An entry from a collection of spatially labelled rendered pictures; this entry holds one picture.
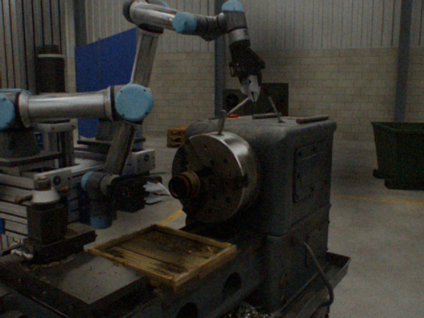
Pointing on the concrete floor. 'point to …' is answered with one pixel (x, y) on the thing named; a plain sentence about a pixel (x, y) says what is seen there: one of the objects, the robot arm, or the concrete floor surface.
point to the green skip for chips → (399, 154)
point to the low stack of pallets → (176, 136)
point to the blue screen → (105, 71)
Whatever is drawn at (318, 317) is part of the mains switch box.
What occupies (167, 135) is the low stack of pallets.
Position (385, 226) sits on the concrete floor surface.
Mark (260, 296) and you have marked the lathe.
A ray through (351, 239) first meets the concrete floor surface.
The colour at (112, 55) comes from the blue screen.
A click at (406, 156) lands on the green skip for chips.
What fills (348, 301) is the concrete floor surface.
